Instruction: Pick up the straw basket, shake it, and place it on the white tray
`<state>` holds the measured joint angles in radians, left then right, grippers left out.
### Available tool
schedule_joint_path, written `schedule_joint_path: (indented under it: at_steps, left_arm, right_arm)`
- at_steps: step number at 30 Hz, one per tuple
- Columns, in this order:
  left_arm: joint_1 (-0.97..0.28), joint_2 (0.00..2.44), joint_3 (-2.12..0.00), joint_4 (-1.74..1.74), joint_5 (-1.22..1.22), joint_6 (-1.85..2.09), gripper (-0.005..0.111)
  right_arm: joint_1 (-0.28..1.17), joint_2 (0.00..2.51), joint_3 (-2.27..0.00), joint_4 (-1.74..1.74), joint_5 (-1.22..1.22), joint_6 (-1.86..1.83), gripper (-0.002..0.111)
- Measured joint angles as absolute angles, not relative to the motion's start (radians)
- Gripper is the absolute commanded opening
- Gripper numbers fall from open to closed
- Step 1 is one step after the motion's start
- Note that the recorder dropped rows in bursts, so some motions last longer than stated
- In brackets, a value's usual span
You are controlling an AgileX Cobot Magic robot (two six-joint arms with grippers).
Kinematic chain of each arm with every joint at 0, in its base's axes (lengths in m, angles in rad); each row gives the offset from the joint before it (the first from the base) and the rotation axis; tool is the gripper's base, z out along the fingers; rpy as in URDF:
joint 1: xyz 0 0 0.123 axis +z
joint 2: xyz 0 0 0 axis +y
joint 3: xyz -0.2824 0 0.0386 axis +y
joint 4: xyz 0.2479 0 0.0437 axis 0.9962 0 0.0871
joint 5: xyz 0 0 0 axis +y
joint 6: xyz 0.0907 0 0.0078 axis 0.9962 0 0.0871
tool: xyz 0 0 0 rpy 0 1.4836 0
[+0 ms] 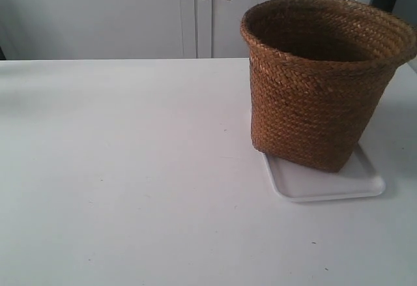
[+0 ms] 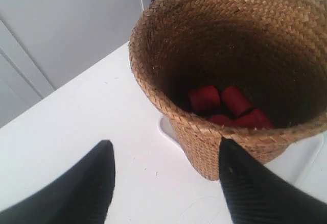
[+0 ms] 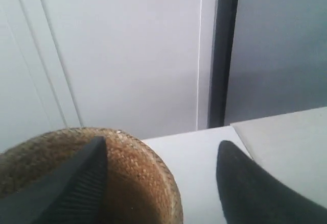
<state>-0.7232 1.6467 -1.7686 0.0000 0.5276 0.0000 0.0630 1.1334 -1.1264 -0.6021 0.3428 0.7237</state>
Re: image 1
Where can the brown woven wicker basket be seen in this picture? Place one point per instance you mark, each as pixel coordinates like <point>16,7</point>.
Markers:
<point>318,69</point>

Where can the white rectangular plastic tray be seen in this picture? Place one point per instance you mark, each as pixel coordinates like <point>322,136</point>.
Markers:
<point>359,178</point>

